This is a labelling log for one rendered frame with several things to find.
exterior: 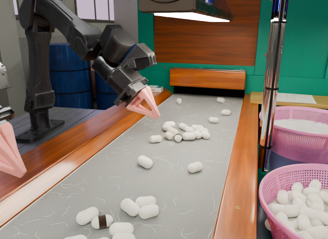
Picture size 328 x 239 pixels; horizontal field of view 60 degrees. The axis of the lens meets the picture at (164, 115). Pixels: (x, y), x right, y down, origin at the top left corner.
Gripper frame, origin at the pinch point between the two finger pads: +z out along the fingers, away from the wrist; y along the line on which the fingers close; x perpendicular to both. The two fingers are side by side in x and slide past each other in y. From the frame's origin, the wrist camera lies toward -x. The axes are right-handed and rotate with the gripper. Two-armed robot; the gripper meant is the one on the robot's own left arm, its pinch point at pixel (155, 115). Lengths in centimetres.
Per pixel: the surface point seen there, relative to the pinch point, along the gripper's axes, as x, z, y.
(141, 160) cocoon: 3.0, 4.8, -13.7
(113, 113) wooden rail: 15.9, -10.4, 12.2
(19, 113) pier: 213, -124, 185
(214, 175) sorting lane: -5.7, 17.2, -12.2
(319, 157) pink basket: -18.0, 38.0, 13.5
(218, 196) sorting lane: -6.9, 18.4, -19.6
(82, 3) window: 138, -238, 389
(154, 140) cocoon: 4.7, 4.1, -0.9
